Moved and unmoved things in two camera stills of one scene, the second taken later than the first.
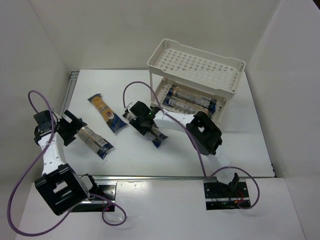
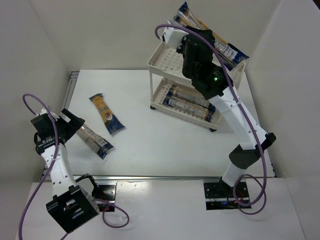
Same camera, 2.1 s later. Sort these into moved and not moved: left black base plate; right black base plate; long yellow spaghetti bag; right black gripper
Moved: right black gripper
Not moved: right black base plate; left black base plate; long yellow spaghetti bag
